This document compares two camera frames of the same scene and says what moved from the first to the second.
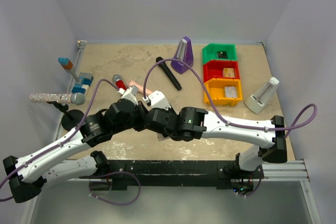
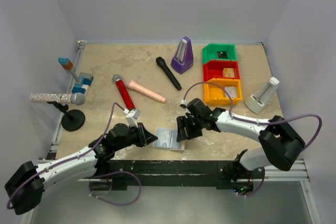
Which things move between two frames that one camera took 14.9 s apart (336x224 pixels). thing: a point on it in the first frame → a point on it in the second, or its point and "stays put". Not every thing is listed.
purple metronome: x=184 y=53 stays put
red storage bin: x=213 y=69 stays put
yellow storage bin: x=223 y=92 stays put
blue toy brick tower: x=84 y=80 stays put
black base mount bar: x=222 y=172 stays put
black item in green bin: x=222 y=54 stays put
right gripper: x=169 y=109 → x=182 y=121
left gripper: x=142 y=110 → x=148 y=137
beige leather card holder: x=161 y=138 → x=182 y=144
